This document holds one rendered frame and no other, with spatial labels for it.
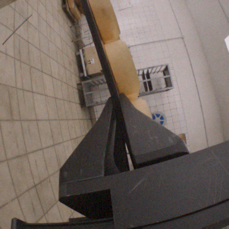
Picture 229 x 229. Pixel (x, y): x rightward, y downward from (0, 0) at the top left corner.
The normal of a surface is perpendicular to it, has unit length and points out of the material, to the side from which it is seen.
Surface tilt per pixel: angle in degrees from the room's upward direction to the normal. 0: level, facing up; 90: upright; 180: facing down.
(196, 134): 90
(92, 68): 89
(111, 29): 85
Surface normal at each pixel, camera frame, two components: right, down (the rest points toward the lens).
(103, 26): 0.18, 0.75
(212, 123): -0.11, -0.03
